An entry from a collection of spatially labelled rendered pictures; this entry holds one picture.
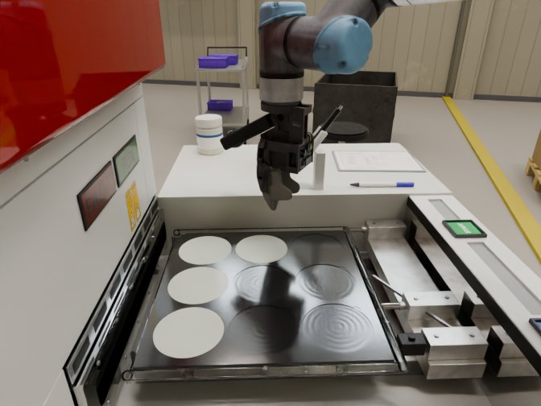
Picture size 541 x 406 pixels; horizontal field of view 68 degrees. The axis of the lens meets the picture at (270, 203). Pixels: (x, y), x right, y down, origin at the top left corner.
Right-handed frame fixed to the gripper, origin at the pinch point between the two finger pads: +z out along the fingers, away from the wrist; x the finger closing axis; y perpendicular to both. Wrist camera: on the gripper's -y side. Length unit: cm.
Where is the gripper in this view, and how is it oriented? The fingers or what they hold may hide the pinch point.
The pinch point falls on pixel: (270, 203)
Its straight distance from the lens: 78.8
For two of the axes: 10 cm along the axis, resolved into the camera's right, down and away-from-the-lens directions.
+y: 8.9, 2.0, -4.1
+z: 0.0, 9.0, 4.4
